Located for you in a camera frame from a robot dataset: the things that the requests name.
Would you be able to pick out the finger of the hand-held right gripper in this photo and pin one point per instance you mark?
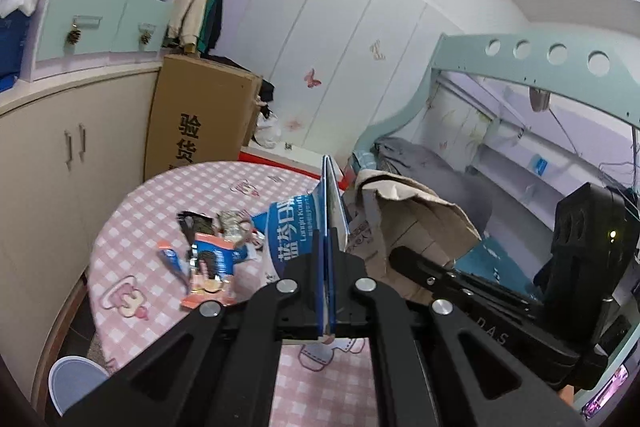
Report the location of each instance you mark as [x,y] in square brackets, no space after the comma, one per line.
[425,272]

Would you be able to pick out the mint green drawer unit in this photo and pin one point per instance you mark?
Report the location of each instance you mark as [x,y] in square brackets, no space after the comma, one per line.
[85,37]

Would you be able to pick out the beige butterfly sticker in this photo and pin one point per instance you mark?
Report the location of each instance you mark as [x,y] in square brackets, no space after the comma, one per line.
[378,51]

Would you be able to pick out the crumpled white plastic bag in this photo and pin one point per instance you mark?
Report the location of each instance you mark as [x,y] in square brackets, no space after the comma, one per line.
[267,134]

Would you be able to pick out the white wardrobe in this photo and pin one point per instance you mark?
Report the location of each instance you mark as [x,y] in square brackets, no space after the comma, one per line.
[350,32]

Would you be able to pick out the lit screen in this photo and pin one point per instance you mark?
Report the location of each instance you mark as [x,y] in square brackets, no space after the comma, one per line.
[607,389]

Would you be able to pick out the pink checkered tablecloth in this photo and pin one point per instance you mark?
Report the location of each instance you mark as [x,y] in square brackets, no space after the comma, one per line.
[150,217]

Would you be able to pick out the pine cone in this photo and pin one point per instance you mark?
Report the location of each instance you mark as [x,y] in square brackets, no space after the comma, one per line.
[74,37]
[145,39]

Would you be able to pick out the blue white packaging bag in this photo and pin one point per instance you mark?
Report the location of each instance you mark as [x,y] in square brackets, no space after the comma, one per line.
[290,227]

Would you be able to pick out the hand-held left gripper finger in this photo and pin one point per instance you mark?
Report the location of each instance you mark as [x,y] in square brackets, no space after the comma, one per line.
[336,257]
[324,257]

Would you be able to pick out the black cloth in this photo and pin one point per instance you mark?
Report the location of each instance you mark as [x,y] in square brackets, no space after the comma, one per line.
[266,94]

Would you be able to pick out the teal bedsheet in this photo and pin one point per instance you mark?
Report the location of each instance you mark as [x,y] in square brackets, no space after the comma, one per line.
[490,262]

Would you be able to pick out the white plastic bin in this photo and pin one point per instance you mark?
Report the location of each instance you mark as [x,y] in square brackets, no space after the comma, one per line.
[75,382]

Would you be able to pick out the blue package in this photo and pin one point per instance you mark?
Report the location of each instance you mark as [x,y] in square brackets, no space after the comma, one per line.
[10,47]

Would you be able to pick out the beige cabinet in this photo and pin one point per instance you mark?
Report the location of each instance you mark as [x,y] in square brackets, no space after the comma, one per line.
[50,182]

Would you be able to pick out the orange snack wrapper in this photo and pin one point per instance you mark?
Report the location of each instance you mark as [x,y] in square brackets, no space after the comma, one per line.
[212,267]

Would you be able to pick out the orange blue wrapper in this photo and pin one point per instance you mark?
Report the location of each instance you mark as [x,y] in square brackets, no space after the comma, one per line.
[172,257]

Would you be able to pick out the dark green jacket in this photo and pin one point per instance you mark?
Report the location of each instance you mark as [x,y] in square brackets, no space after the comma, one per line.
[216,17]

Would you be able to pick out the black wrapper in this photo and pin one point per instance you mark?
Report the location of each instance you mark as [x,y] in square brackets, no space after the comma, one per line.
[195,222]

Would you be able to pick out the grey blanket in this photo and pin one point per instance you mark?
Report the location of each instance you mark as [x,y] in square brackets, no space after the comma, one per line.
[430,167]

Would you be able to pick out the silver wrapper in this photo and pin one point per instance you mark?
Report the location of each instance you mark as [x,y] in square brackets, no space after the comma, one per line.
[232,224]

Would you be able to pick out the brown cardboard box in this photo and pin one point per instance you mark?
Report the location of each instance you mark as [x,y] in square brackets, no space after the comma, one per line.
[200,107]

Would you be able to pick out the mint green bed frame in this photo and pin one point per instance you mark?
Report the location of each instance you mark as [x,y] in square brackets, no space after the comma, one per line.
[465,52]

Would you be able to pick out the pale pink butterfly sticker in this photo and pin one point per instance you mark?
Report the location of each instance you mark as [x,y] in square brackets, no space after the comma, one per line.
[294,124]

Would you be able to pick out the brown paper bag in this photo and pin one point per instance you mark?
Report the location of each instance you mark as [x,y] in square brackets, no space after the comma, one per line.
[415,217]

